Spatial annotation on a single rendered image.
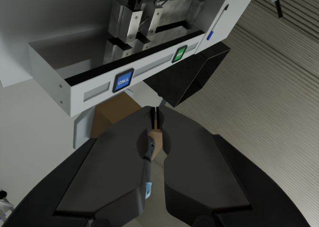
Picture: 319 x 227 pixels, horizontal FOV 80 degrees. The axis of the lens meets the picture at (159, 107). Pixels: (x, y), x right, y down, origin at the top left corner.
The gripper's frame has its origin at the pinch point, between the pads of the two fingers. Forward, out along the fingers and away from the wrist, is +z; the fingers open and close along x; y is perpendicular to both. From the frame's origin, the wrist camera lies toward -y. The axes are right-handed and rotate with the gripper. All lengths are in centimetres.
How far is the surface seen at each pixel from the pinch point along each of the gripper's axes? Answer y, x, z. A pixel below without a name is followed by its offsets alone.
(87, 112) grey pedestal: 29, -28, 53
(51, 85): 7.7, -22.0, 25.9
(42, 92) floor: 56, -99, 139
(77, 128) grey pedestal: 36, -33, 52
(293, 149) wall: 224, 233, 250
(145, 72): 10.3, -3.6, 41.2
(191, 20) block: -1, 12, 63
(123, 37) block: 0.4, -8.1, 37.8
